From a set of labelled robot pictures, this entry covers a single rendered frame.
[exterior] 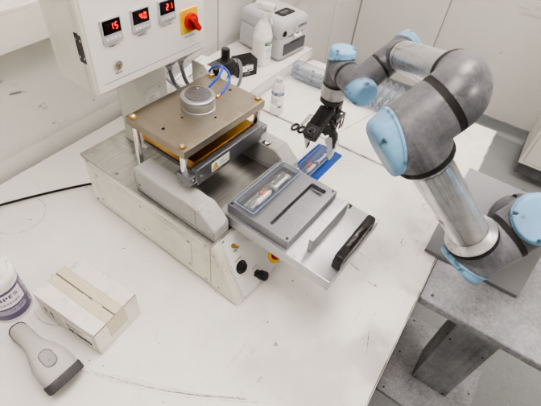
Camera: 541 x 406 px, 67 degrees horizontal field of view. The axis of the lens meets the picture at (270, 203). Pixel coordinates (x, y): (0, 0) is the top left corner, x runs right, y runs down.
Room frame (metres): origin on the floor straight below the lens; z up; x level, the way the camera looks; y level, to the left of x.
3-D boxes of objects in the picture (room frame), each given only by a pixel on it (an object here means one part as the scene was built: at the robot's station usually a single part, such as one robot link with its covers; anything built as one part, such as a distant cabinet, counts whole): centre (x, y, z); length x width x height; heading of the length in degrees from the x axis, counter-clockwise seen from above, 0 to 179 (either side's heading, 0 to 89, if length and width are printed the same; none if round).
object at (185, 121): (0.83, 0.21, 1.08); 0.31 x 0.24 x 0.13; 148
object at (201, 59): (1.38, 0.32, 0.83); 0.23 x 0.12 x 0.07; 163
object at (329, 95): (1.09, -0.14, 1.03); 0.08 x 0.08 x 0.05
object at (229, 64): (1.05, 0.19, 1.05); 0.15 x 0.05 x 0.15; 148
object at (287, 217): (0.66, -0.03, 0.98); 0.20 x 0.17 x 0.03; 148
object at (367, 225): (0.56, -0.19, 0.99); 0.15 x 0.02 x 0.04; 148
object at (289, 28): (1.80, 0.08, 0.88); 0.25 x 0.20 x 0.17; 56
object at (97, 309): (0.44, 0.38, 0.80); 0.19 x 0.13 x 0.09; 62
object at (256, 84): (1.53, 0.23, 0.77); 0.84 x 0.30 x 0.04; 152
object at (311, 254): (0.63, -0.07, 0.97); 0.30 x 0.22 x 0.08; 58
